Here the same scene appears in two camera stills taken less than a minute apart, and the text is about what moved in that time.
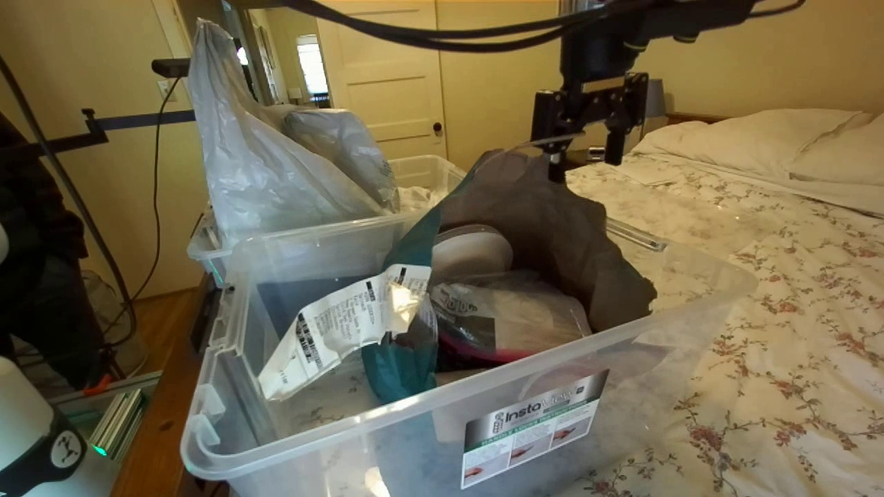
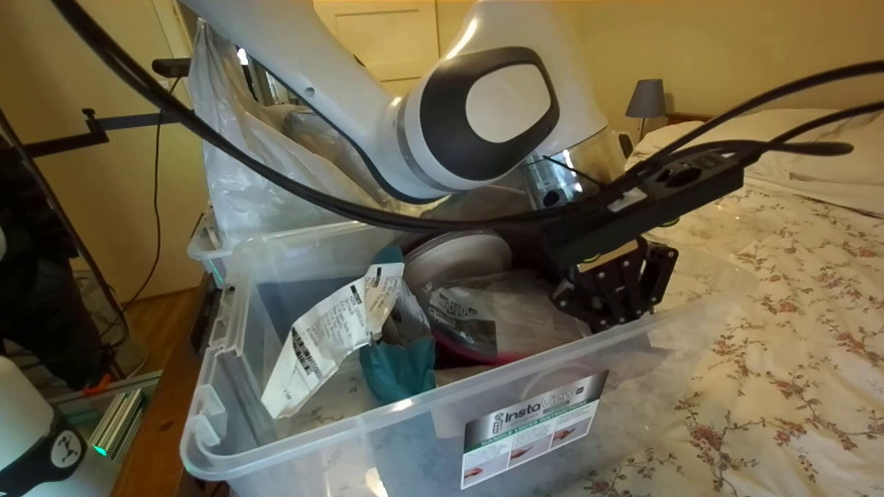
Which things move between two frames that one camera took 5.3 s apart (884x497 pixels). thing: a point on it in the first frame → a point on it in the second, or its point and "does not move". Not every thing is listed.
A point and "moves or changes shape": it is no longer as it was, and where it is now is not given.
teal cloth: [541, 216] moves or changes shape
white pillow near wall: [844, 163] does not move
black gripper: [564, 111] → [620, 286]
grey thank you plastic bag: [279, 166] does not move
